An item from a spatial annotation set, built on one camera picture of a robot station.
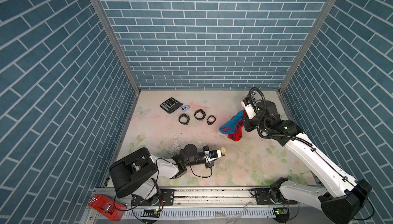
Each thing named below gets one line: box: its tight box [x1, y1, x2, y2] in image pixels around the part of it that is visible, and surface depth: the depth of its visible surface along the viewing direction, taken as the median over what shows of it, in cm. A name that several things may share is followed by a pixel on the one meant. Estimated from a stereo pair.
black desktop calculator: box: [159, 97, 183, 115], surface depth 110 cm
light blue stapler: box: [180, 104, 191, 113], surface depth 110 cm
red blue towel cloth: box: [219, 109, 247, 142], surface depth 84 cm
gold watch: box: [217, 147, 227, 155], surface depth 76 cm
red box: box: [88, 193, 127, 221], surface depth 69 cm
